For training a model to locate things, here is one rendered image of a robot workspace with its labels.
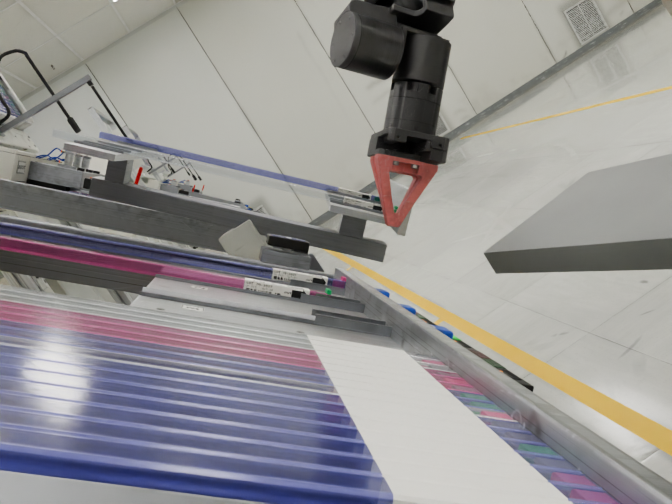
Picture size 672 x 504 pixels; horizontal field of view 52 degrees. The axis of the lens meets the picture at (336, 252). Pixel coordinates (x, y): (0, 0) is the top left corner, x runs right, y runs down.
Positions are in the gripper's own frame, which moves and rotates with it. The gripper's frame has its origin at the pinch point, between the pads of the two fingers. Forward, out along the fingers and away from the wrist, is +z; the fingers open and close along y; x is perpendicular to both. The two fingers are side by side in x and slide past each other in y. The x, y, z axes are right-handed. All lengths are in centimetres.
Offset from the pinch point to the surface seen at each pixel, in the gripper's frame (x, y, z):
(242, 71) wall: -29, -749, -142
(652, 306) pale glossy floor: 100, -100, 11
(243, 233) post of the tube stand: -15.0, -36.7, 6.2
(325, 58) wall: 63, -749, -176
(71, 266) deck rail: -34.3, -7.8, 11.7
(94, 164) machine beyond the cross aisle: -116, -440, -4
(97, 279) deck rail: -31.3, -7.8, 12.7
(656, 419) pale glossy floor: 78, -57, 32
